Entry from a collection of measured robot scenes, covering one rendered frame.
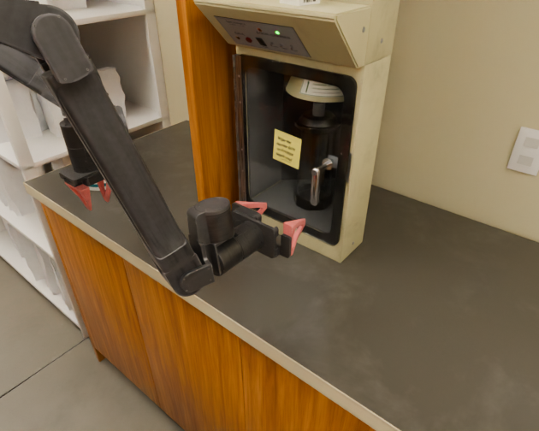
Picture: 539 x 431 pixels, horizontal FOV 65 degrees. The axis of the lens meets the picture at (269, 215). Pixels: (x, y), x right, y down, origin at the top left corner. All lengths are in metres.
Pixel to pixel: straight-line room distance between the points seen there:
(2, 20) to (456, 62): 1.00
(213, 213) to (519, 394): 0.62
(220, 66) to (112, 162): 0.53
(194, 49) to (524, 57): 0.75
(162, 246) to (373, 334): 0.47
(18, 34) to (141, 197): 0.24
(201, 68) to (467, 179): 0.78
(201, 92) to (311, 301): 0.54
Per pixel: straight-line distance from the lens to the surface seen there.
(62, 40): 0.53
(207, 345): 1.14
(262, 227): 0.75
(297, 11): 0.75
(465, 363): 0.91
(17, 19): 0.54
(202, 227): 0.67
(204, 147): 1.07
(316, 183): 0.89
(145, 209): 0.62
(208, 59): 1.03
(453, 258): 1.14
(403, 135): 1.32
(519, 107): 1.21
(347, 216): 0.97
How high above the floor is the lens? 1.61
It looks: 34 degrees down
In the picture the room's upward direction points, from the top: straight up
